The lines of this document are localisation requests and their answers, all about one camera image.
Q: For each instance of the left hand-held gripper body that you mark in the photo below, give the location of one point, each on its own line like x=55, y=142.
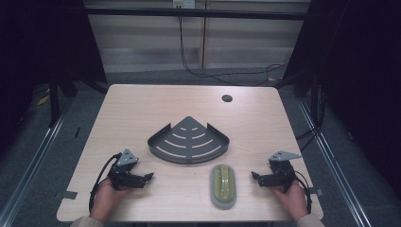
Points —
x=121, y=176

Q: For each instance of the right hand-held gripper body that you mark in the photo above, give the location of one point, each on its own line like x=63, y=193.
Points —
x=282, y=175

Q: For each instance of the person's right hand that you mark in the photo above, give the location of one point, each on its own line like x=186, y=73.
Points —
x=291, y=200

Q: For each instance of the person's left hand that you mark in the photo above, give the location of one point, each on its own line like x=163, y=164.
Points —
x=107, y=200

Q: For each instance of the green soap bar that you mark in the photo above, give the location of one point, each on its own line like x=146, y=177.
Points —
x=223, y=184

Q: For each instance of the grey tape strip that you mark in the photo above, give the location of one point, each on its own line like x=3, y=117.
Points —
x=316, y=191
x=69, y=195

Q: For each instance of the dark grey metal corner shelf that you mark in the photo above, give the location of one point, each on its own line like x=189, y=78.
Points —
x=189, y=145

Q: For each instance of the round black table grommet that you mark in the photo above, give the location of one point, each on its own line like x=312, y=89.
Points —
x=227, y=98

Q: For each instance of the black metal stand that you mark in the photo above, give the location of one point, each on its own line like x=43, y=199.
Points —
x=314, y=97
x=54, y=97

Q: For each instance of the yellow tape piece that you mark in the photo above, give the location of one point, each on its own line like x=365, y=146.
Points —
x=43, y=100

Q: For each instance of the black curtain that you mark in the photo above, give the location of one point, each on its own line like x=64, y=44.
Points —
x=41, y=44
x=359, y=78

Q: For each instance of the black horizontal bar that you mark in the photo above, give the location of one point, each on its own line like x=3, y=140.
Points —
x=195, y=13

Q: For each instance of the metal floor rail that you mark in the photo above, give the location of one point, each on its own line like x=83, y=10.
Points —
x=334, y=164
x=34, y=157

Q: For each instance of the white wall socket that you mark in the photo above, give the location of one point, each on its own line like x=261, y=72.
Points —
x=183, y=3

